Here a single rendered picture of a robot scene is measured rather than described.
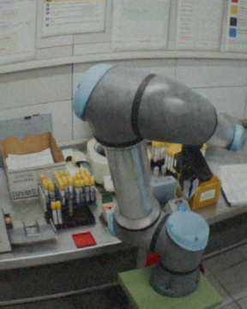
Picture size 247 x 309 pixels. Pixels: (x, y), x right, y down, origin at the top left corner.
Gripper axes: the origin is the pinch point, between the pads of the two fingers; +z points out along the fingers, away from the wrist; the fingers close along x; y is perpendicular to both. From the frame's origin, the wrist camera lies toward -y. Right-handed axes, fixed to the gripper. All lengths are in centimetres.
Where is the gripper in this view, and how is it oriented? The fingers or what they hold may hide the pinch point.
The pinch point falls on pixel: (188, 197)
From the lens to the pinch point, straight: 126.6
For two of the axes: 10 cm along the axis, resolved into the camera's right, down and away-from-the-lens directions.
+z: -0.3, 9.0, 4.4
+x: -9.3, 1.4, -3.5
